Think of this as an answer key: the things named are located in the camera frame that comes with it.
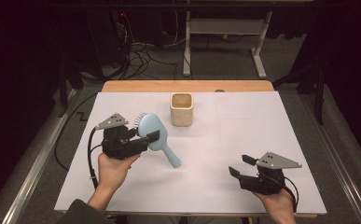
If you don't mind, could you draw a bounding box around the white table cover sheet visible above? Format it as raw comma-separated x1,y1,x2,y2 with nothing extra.
53,91,327,216

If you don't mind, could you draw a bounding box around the metal floor rail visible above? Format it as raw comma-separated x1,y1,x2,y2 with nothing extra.
299,92,361,224
0,89,78,224

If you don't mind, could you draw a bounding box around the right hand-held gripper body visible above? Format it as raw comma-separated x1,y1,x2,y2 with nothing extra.
238,151,303,196

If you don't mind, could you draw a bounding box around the black floor cable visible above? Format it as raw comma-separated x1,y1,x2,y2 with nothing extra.
53,91,99,173

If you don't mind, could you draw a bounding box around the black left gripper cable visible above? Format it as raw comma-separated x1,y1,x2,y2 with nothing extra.
87,126,106,189

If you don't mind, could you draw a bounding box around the beige square cup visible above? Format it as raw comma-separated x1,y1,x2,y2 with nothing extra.
169,91,195,128

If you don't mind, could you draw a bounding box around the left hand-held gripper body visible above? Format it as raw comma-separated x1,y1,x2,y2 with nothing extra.
94,112,149,161

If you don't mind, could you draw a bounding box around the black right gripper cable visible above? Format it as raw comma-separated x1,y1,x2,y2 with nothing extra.
281,175,300,213

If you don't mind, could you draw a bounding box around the white metal desk frame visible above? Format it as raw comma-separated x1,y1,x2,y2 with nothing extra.
182,10,274,79

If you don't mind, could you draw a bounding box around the person's right hand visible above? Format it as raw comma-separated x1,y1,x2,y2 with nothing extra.
252,188,298,224

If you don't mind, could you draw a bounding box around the tangle of floor cables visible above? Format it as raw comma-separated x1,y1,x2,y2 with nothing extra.
115,11,189,80

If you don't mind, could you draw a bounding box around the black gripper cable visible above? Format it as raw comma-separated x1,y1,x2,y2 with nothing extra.
87,126,106,189
281,175,300,213

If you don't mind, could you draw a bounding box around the dark metal stand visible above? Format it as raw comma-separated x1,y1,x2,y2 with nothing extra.
272,60,329,126
56,57,87,119

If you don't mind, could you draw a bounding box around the light blue hairbrush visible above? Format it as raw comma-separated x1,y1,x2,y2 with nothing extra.
133,111,183,169

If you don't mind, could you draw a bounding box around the person's left hand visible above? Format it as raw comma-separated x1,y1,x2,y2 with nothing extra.
97,152,142,191

